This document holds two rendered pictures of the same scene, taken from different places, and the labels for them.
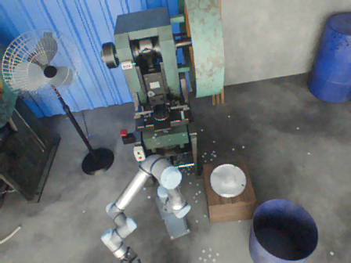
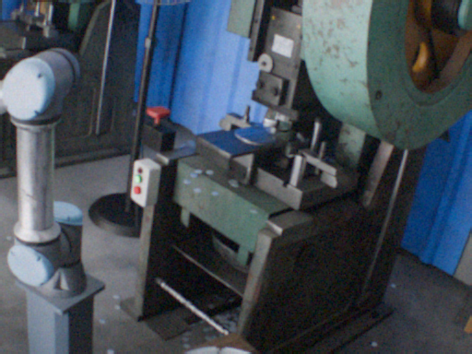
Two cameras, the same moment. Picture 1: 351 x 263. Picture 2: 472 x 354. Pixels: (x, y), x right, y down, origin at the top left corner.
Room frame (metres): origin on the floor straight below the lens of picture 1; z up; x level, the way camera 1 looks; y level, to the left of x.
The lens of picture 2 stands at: (0.14, -1.01, 1.45)
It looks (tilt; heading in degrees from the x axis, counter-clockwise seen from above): 24 degrees down; 39
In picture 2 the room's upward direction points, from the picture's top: 11 degrees clockwise
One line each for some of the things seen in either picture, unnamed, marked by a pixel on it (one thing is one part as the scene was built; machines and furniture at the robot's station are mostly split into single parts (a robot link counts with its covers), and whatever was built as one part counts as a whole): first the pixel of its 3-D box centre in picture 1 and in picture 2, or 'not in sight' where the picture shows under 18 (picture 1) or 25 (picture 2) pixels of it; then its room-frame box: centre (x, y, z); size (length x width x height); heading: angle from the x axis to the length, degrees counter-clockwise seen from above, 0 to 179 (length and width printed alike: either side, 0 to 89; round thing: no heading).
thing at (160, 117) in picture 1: (162, 124); (241, 159); (1.51, 0.12, 0.72); 0.25 x 0.14 x 0.14; 179
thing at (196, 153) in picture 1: (190, 117); (349, 248); (1.82, -0.15, 0.45); 0.92 x 0.12 x 0.90; 179
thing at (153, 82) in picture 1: (155, 84); (290, 53); (1.65, 0.12, 1.04); 0.17 x 0.15 x 0.30; 179
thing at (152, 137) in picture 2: (130, 142); (157, 152); (1.46, 0.43, 0.62); 0.10 x 0.06 x 0.20; 89
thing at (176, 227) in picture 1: (173, 216); (60, 343); (0.91, 0.16, 0.23); 0.19 x 0.19 x 0.45; 14
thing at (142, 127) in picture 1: (162, 114); (277, 161); (1.69, 0.12, 0.68); 0.45 x 0.30 x 0.06; 89
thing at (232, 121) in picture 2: (142, 110); (243, 119); (1.69, 0.28, 0.76); 0.17 x 0.06 x 0.10; 89
